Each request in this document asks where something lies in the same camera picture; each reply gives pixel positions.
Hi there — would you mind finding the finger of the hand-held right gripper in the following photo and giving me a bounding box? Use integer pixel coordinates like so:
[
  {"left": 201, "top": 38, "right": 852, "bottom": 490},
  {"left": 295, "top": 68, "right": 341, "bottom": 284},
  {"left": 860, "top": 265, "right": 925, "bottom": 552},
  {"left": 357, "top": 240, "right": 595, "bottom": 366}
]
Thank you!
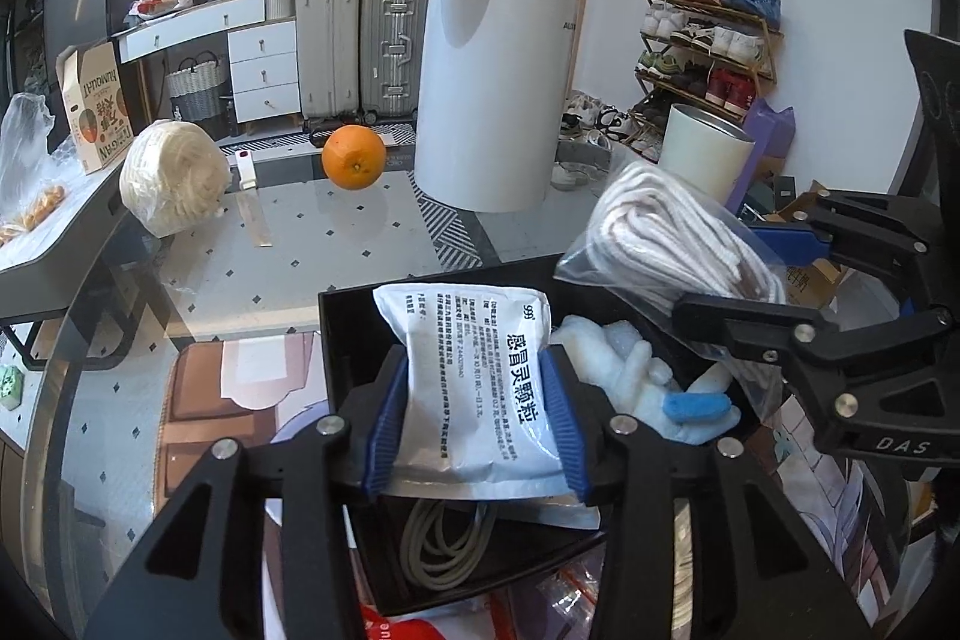
[
  {"left": 671, "top": 293, "right": 950, "bottom": 432},
  {"left": 750, "top": 188, "right": 946, "bottom": 311}
]

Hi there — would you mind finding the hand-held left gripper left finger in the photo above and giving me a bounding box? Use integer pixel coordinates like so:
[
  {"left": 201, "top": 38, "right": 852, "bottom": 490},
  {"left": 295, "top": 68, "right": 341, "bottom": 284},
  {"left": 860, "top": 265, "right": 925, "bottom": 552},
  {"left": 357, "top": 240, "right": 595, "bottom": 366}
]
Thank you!
[{"left": 97, "top": 346, "right": 410, "bottom": 640}]

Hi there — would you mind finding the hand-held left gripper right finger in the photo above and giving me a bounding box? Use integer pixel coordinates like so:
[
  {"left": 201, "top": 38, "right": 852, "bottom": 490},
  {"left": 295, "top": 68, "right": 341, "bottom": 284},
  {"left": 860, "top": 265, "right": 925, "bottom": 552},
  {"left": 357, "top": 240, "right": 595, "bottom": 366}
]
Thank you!
[{"left": 544, "top": 346, "right": 863, "bottom": 640}]

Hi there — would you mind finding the white plush toy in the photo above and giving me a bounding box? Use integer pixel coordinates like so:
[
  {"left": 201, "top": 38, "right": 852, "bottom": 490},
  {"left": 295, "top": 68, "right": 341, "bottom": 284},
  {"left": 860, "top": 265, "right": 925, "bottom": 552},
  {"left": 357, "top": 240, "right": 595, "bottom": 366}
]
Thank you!
[{"left": 551, "top": 314, "right": 743, "bottom": 446}]

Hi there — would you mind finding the black cardboard box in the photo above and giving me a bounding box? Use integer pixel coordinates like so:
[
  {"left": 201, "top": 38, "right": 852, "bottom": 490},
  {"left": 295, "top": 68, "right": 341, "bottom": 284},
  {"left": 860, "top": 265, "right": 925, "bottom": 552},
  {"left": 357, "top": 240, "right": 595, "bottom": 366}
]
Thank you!
[{"left": 317, "top": 254, "right": 788, "bottom": 618}]

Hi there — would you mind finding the bagged white rope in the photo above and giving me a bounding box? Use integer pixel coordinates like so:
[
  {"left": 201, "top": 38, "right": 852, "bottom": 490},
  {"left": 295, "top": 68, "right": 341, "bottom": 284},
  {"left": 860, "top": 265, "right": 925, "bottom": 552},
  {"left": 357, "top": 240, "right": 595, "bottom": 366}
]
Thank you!
[{"left": 553, "top": 160, "right": 788, "bottom": 420}]

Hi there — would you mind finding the white cable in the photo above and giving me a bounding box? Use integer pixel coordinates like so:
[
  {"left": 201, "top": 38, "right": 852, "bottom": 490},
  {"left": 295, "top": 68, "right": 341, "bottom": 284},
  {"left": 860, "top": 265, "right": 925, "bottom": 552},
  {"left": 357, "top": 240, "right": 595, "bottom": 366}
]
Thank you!
[{"left": 401, "top": 497, "right": 497, "bottom": 592}]

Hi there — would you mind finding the open cardboard box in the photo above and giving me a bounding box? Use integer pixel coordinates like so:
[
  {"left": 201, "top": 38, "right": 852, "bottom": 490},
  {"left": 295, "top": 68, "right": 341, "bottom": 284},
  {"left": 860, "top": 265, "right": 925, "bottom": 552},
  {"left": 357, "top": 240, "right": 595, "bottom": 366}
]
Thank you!
[{"left": 772, "top": 181, "right": 848, "bottom": 311}]

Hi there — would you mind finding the purple bag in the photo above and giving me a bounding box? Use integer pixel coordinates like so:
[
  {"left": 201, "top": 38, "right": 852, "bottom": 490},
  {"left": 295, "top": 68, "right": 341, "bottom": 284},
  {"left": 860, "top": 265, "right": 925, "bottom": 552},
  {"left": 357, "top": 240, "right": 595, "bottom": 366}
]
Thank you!
[{"left": 731, "top": 98, "right": 797, "bottom": 214}]

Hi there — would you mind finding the small white bin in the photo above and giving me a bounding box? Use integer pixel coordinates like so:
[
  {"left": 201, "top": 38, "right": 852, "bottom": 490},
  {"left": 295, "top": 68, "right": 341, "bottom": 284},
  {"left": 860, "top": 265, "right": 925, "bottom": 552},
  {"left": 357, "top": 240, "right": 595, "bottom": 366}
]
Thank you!
[{"left": 658, "top": 104, "right": 757, "bottom": 206}]

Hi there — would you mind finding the printed table mat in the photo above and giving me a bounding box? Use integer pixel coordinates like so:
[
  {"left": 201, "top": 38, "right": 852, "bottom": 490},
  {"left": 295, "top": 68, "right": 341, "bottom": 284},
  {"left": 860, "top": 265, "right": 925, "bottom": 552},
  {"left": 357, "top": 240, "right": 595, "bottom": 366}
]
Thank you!
[{"left": 161, "top": 332, "right": 908, "bottom": 640}]

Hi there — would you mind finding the red and white packet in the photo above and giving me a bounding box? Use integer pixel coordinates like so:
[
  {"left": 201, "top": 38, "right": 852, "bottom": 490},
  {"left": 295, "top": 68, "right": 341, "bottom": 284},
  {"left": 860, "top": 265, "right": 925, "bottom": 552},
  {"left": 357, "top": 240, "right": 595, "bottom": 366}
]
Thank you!
[{"left": 361, "top": 599, "right": 601, "bottom": 640}]

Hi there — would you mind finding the wooden shoe rack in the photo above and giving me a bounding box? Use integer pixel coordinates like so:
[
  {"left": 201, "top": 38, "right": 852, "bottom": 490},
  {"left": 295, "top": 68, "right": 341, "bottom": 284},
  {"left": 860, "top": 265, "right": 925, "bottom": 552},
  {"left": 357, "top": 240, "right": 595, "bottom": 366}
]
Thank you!
[{"left": 634, "top": 0, "right": 785, "bottom": 161}]

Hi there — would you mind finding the pile of shoes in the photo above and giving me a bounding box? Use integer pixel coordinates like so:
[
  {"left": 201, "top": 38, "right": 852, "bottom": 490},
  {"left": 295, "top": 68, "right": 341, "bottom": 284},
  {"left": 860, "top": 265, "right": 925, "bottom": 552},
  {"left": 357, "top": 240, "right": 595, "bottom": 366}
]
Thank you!
[{"left": 551, "top": 89, "right": 661, "bottom": 191}]

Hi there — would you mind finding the orange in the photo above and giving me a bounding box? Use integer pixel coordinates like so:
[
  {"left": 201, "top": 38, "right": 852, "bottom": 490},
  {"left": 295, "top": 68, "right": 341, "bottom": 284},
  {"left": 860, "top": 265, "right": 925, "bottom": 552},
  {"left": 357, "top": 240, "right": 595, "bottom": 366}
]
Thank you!
[{"left": 321, "top": 124, "right": 388, "bottom": 190}]

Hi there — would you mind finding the wrapped napa cabbage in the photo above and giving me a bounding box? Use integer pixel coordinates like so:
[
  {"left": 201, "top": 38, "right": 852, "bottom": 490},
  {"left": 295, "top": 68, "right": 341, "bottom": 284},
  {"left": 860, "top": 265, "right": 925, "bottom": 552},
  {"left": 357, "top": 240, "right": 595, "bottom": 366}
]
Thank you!
[{"left": 118, "top": 119, "right": 232, "bottom": 238}]

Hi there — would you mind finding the large white bin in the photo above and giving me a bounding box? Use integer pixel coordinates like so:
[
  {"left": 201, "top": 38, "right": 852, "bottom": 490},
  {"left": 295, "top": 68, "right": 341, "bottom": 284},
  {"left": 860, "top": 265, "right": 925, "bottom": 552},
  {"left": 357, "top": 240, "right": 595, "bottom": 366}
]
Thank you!
[{"left": 414, "top": 0, "right": 582, "bottom": 214}]

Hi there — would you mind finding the grey side table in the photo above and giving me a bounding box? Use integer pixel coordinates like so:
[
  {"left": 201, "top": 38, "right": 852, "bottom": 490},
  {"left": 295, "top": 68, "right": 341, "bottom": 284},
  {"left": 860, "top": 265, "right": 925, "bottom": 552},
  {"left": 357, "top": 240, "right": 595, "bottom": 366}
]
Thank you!
[{"left": 0, "top": 160, "right": 173, "bottom": 371}]

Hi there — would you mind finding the silver suitcase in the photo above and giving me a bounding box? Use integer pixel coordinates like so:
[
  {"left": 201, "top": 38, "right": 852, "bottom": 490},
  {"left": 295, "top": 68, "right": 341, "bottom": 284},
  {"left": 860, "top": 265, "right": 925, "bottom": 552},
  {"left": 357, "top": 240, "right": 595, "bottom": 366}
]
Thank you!
[{"left": 358, "top": 0, "right": 430, "bottom": 124}]

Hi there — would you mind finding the white suitcase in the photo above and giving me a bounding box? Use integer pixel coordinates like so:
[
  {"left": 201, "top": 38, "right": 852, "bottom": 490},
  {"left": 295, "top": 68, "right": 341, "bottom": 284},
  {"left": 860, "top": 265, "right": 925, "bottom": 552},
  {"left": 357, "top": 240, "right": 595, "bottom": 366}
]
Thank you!
[{"left": 295, "top": 0, "right": 362, "bottom": 124}]

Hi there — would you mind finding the white drawer desk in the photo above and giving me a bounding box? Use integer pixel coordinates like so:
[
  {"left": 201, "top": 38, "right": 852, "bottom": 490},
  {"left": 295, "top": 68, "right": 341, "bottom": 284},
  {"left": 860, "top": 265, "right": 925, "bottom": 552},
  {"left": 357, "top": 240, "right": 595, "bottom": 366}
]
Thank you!
[{"left": 111, "top": 0, "right": 302, "bottom": 140}]

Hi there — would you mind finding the woven basket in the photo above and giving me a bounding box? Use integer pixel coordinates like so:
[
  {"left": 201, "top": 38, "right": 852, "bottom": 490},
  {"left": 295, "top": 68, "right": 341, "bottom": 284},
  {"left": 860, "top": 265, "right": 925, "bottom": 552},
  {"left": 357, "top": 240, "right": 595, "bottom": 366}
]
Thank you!
[{"left": 165, "top": 56, "right": 230, "bottom": 120}]

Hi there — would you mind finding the printed fruit carton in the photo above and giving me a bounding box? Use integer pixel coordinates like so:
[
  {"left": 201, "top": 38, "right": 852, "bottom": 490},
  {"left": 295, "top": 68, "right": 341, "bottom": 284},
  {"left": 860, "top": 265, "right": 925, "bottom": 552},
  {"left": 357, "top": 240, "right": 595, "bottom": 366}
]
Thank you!
[{"left": 55, "top": 40, "right": 136, "bottom": 175}]

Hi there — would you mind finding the plastic bag of oranges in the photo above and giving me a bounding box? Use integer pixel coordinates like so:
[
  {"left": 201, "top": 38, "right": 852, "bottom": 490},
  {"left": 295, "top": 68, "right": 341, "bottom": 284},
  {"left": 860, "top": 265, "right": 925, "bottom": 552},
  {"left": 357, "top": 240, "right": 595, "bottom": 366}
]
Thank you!
[{"left": 0, "top": 92, "right": 83, "bottom": 247}]

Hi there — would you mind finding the dark wardrobe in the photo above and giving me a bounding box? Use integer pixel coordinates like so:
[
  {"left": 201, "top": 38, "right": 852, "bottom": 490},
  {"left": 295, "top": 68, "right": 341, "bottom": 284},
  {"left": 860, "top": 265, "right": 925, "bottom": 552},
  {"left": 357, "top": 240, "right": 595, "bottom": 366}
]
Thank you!
[{"left": 0, "top": 0, "right": 53, "bottom": 109}]

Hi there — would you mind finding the white-handled knife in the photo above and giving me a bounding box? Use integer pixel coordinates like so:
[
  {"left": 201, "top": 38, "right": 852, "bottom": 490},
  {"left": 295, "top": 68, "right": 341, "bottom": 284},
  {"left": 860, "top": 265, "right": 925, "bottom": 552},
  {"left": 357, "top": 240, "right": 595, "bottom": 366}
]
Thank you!
[{"left": 232, "top": 151, "right": 275, "bottom": 250}]

